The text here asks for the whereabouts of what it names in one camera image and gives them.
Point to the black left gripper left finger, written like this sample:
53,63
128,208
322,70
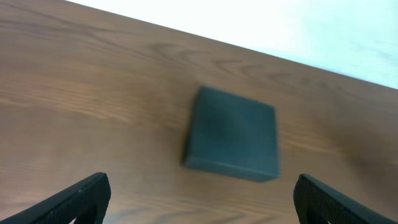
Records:
83,202

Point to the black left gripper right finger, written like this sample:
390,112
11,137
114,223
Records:
318,203

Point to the dark green box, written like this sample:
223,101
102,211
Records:
234,136

